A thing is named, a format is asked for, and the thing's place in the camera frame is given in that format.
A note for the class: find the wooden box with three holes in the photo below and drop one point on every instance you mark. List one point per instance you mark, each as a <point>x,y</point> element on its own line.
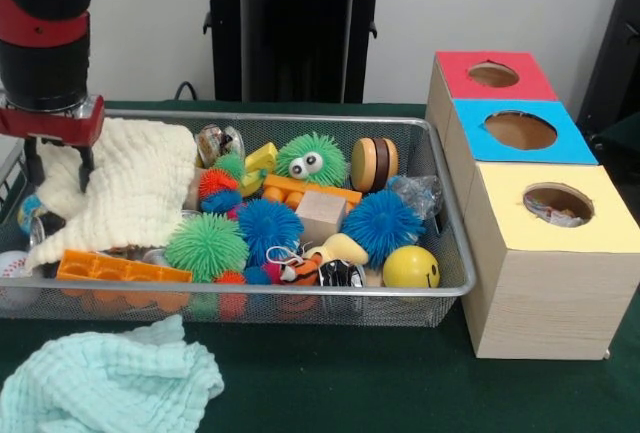
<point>550,303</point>

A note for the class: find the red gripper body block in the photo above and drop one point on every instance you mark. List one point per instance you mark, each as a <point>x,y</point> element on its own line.
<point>50,125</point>

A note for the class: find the blue spiky ball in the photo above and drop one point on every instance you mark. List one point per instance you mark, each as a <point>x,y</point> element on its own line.
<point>270,225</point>
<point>382,223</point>

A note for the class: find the green fuzzy toy with eyes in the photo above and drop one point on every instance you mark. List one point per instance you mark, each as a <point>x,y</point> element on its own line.
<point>310,158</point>

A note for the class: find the tiger plush toy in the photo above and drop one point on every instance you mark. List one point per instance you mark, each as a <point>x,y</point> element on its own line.
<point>300,270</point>

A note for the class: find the white baseball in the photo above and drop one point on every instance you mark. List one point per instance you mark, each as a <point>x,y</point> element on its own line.
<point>12,268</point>

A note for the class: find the green spiky ball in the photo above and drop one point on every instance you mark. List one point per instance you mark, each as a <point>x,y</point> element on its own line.
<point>207,248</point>

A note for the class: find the orange plastic tray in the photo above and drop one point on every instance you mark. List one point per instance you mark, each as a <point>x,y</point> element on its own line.
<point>115,270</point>

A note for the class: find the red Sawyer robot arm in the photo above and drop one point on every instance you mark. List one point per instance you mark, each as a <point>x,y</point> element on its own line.
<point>40,3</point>

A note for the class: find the yellow smiley ball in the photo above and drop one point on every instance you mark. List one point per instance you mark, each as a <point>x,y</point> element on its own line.
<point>411,266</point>

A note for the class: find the light blue muslin cloth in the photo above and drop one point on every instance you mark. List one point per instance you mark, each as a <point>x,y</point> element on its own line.
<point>100,383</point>

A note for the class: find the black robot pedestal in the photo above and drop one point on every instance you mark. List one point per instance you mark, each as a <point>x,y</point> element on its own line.
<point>300,28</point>

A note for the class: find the multicoloured frayed cloth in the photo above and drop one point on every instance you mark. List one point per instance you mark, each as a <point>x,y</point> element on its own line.
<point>552,213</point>

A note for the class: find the light wooden cube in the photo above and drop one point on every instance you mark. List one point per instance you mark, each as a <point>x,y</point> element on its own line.
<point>322,210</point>

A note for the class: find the cream knitted cloth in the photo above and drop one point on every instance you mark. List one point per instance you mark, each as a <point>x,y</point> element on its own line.
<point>140,188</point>

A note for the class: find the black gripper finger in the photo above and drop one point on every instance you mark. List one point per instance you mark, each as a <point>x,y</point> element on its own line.
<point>34,163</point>
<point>85,168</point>

